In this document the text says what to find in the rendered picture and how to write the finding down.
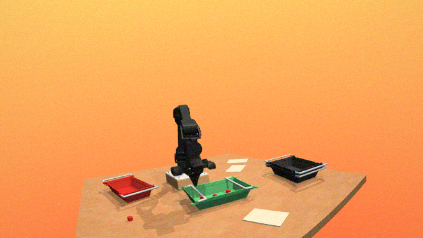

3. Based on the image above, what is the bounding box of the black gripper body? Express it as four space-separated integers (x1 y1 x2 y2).
170 153 216 176

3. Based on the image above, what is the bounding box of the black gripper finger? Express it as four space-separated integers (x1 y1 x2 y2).
184 172 196 186
193 172 203 186

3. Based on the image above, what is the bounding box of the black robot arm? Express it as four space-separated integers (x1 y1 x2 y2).
173 104 208 173

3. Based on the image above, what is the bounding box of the cream flat rectangular pad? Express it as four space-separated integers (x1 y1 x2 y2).
226 165 246 172
243 208 289 227
227 159 248 164

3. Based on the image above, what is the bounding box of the green plastic tray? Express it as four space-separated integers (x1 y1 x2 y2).
178 176 258 210

